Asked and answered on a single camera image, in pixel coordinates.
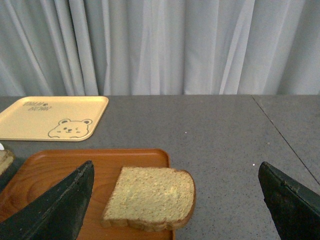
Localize yellow bear tray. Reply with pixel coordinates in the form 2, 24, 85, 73
0, 96, 109, 142

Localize brown wooden tray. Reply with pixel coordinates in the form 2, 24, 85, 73
0, 148, 176, 240

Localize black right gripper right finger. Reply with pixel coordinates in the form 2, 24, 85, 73
258, 161, 320, 240

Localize grey curtain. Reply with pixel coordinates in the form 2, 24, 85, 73
0, 0, 320, 96

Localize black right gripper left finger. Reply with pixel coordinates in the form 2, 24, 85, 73
0, 160, 95, 240

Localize bread slice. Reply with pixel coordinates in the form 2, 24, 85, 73
101, 166, 196, 232
0, 149, 16, 175

